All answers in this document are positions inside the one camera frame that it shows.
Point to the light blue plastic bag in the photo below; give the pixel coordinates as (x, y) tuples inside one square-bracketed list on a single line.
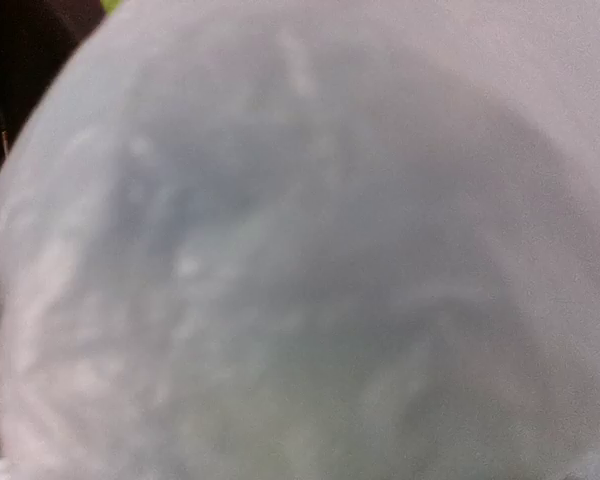
[(308, 240)]

